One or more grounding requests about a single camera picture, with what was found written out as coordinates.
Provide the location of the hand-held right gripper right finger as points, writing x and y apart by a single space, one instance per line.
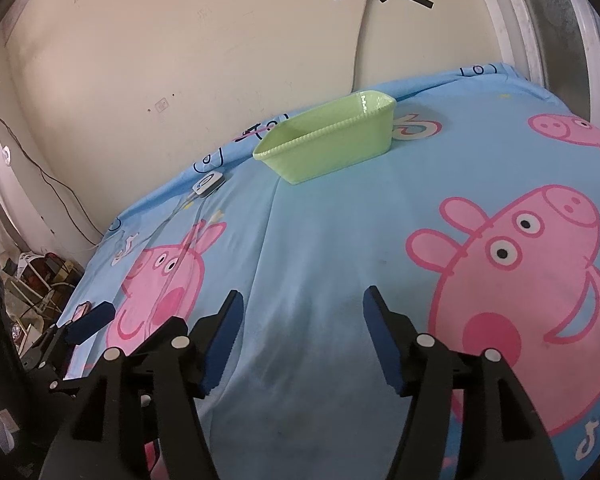
380 335

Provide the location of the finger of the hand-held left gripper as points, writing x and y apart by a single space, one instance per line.
92 320

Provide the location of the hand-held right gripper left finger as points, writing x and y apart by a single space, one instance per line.
225 345

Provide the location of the green plastic tray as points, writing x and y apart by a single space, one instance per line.
330 155

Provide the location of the small pink object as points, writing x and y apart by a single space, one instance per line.
81 311

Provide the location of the blue cartoon pig bedsheet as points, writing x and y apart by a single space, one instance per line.
330 260

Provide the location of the white charger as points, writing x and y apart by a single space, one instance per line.
207 184

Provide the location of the white framed window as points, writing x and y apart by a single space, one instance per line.
522 20

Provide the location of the white wall hook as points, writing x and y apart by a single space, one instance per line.
5 155

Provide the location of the small white wall plate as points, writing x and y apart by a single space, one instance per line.
161 105

